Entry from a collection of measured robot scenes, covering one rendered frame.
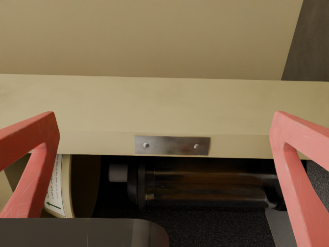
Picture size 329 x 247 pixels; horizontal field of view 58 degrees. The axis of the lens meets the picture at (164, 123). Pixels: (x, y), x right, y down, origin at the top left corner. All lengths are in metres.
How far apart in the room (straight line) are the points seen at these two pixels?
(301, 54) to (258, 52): 0.11
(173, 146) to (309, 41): 0.41
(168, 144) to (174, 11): 0.43
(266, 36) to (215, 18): 0.12
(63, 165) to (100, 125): 0.10
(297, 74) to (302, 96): 0.30
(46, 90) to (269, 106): 0.24
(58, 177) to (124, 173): 0.10
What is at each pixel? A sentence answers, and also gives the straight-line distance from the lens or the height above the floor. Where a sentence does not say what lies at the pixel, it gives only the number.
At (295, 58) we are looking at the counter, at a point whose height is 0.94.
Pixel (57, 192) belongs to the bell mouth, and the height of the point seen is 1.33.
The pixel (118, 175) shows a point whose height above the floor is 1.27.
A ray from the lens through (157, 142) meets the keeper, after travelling 0.28.
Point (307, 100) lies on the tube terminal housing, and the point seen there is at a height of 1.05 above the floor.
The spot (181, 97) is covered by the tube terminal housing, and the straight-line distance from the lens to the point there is 0.33.
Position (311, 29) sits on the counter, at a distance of 0.63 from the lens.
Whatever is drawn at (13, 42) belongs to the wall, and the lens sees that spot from 0.77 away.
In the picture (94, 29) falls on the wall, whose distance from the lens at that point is 0.70.
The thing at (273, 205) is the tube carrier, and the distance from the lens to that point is 0.45.
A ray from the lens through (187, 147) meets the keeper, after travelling 0.28.
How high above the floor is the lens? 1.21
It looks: level
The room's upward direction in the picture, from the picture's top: 89 degrees counter-clockwise
